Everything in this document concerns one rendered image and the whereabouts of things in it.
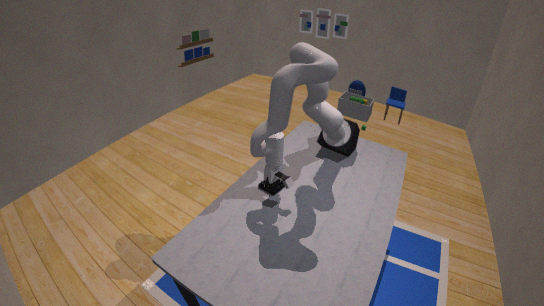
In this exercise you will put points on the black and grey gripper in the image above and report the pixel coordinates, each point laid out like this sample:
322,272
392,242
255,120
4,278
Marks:
270,177

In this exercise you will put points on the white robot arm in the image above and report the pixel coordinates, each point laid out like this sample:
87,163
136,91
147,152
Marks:
284,82

